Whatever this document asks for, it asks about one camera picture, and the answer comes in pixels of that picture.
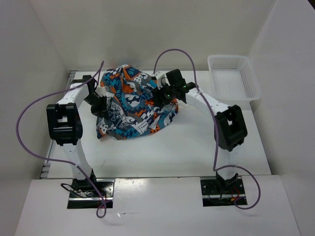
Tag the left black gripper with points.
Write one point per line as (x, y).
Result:
(101, 111)

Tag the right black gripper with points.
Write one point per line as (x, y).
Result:
(158, 93)

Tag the colourful patterned shorts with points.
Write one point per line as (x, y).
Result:
(130, 108)

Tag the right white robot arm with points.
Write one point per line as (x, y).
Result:
(230, 129)

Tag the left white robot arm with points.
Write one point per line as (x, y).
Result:
(66, 129)

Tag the white plastic basket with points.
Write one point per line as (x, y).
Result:
(233, 80)

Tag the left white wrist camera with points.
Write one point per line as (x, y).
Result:
(101, 91)

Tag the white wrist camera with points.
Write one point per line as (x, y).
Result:
(160, 79)
(101, 91)

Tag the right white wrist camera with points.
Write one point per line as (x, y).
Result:
(160, 79)

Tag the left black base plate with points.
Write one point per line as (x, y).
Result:
(85, 197)

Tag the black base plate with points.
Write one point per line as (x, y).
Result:
(212, 196)
(85, 197)

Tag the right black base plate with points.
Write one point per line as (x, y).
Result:
(212, 196)

